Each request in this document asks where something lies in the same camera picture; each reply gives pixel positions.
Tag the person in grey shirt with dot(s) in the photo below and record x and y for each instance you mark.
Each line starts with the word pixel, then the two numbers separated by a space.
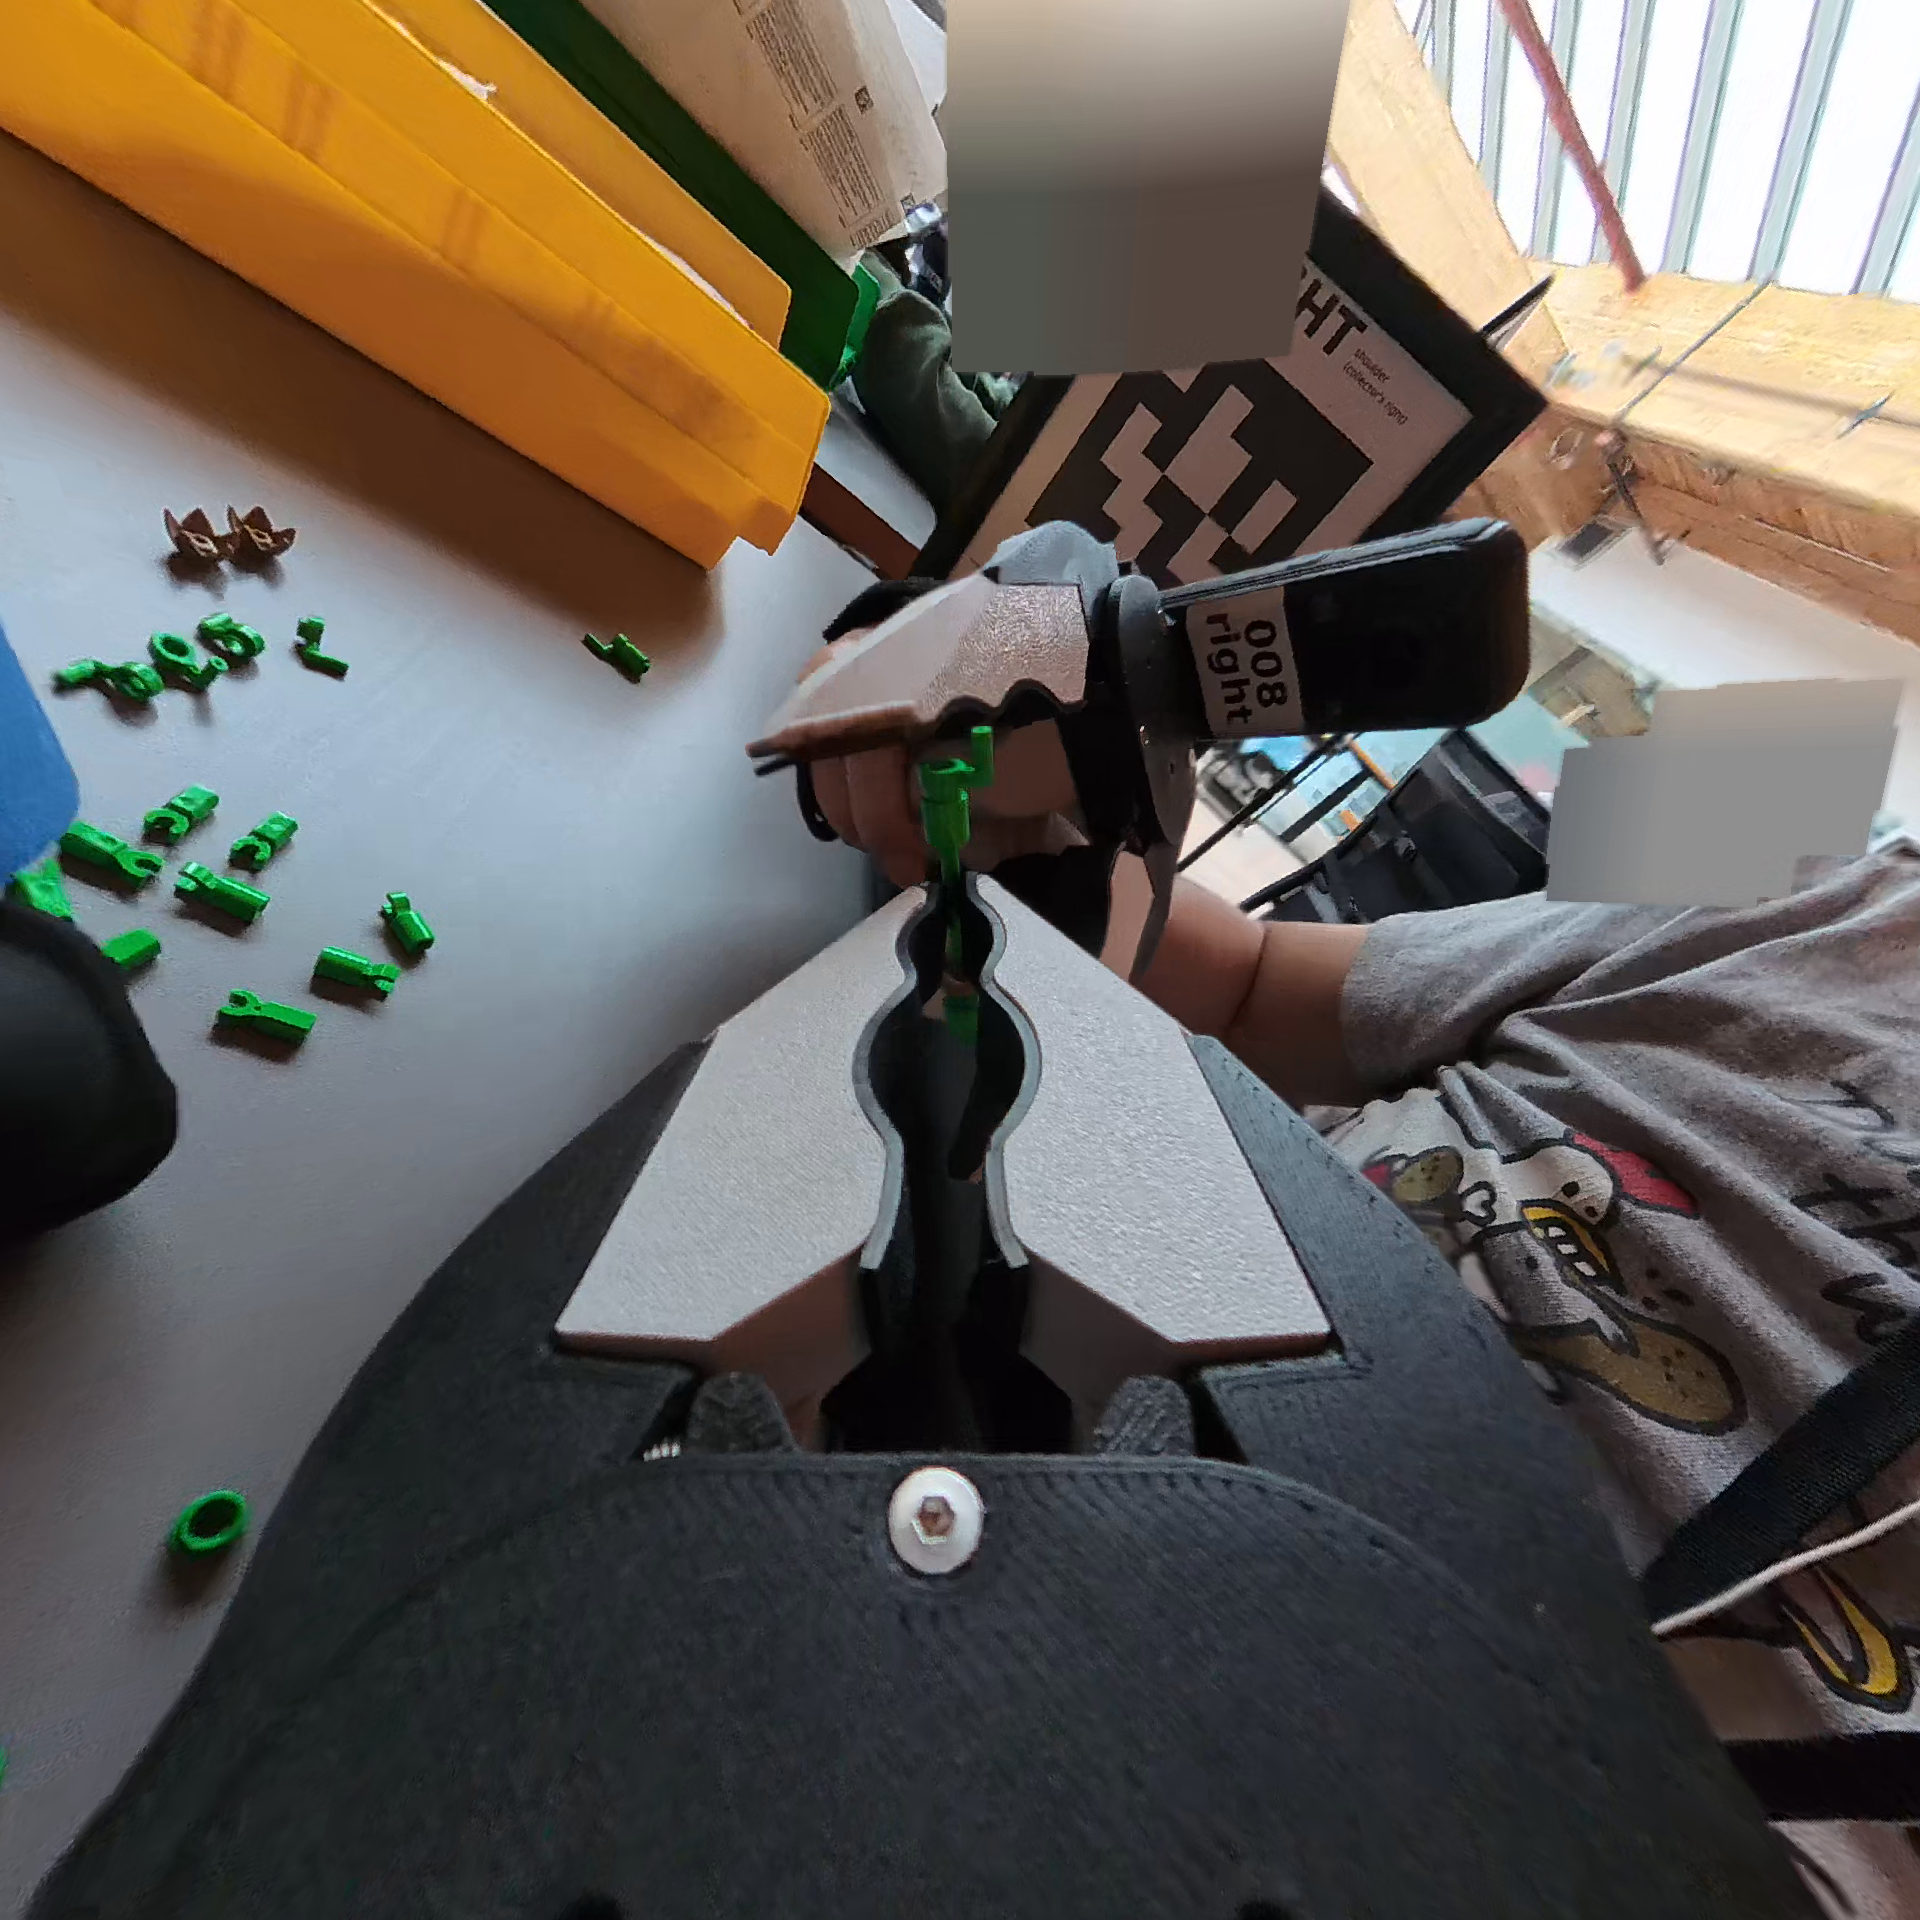
pixel 1651 1050

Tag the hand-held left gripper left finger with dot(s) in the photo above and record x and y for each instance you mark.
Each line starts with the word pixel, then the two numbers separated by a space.
pixel 720 1171

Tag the person's right hand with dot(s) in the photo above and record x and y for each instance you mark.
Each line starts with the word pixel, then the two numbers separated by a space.
pixel 902 819

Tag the dark green cloth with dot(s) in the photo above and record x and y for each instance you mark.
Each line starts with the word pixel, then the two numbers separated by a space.
pixel 915 390

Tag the beige cardboard box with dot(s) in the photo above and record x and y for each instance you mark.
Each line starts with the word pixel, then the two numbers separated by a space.
pixel 797 107

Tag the dark green plastic bin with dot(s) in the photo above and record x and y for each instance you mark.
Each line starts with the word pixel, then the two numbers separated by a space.
pixel 706 195

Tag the scattered green lego pieces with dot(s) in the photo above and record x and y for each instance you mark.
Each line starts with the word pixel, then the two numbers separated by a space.
pixel 226 892

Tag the red ceiling pipe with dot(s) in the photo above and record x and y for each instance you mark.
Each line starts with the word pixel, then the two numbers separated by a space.
pixel 1575 149

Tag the brown lego piece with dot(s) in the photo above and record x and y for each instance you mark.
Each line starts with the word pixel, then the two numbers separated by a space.
pixel 261 533
pixel 195 538

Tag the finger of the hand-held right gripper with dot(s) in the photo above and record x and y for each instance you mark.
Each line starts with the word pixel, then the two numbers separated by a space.
pixel 962 653

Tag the person's right forearm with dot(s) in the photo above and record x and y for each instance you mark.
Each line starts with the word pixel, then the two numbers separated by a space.
pixel 1276 975

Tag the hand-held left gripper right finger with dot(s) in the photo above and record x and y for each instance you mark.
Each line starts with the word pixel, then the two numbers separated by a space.
pixel 1156 1186

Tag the green lego stem assembly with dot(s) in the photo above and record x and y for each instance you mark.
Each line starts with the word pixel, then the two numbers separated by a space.
pixel 949 819

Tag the small green lego clip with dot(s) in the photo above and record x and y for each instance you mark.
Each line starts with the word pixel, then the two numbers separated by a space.
pixel 618 657

